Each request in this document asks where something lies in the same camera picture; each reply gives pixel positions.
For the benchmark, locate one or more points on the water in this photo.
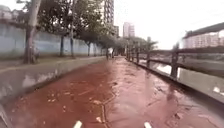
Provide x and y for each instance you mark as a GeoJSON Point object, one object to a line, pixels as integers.
{"type": "Point", "coordinates": [163, 68]}

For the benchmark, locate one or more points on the tall building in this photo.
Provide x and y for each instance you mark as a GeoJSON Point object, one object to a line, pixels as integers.
{"type": "Point", "coordinates": [108, 11]}

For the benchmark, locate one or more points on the row of trees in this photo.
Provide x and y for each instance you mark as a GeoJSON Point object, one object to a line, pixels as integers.
{"type": "Point", "coordinates": [31, 33]}

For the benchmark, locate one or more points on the red paved path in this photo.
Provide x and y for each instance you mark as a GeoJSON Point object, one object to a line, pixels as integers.
{"type": "Point", "coordinates": [123, 90]}

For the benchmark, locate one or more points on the person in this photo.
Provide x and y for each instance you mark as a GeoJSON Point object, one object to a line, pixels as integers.
{"type": "Point", "coordinates": [109, 52]}

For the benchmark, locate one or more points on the grey concrete edge strip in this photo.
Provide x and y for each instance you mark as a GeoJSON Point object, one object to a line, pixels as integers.
{"type": "Point", "coordinates": [186, 89]}

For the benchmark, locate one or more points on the robot's own part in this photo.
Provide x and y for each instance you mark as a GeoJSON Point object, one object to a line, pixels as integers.
{"type": "Point", "coordinates": [77, 124]}
{"type": "Point", "coordinates": [147, 125]}

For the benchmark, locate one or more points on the pale blue wall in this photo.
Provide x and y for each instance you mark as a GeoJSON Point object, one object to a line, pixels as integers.
{"type": "Point", "coordinates": [46, 43]}

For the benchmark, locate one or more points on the raised grey pavement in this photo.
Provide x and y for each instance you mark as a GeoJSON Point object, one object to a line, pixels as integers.
{"type": "Point", "coordinates": [20, 63]}

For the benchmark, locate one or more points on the grey wooden railing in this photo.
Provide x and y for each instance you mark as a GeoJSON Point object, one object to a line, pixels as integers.
{"type": "Point", "coordinates": [174, 63]}

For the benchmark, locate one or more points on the pale building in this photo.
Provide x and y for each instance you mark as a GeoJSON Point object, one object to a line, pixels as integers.
{"type": "Point", "coordinates": [128, 30]}

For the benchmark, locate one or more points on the grey concrete kerb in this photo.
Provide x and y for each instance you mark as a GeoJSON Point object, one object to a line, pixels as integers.
{"type": "Point", "coordinates": [30, 78]}

